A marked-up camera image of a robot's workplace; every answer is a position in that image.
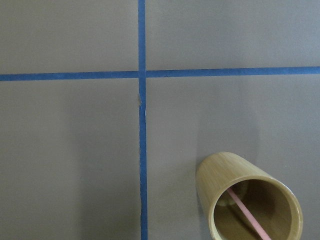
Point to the pink chopstick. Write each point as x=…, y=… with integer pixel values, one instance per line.
x=253, y=221

